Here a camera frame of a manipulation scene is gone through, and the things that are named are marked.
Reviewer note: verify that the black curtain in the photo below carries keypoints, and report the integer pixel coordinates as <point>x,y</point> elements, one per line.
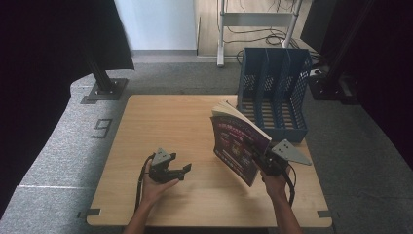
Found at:
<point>380,65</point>
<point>48,81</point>

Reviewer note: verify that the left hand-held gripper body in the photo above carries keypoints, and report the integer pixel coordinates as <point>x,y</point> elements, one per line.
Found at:
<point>160,169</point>

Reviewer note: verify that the white metal frame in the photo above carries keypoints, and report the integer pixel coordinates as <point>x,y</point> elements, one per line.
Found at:
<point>256,19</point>

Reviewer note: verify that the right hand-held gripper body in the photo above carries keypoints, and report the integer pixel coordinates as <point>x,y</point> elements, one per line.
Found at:
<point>282,156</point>

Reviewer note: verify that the blue plastic file rack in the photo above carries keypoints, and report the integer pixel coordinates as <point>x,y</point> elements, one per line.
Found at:
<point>279,97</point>

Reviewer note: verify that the person's right hand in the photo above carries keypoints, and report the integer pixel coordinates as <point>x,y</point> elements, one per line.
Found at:
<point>276,187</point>

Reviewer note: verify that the white power strip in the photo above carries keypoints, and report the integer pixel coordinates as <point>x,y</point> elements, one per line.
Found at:
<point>315,71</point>

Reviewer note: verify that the purple glossy magazine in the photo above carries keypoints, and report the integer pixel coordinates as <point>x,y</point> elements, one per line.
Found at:
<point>235,146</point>

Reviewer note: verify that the black metal stand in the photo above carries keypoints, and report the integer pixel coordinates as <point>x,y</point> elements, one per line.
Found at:
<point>331,84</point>
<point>105,87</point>

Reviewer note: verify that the white panel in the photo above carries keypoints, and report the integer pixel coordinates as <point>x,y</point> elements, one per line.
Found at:
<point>159,22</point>

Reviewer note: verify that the person's left hand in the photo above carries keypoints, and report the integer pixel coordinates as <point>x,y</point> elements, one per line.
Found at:
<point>156,191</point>

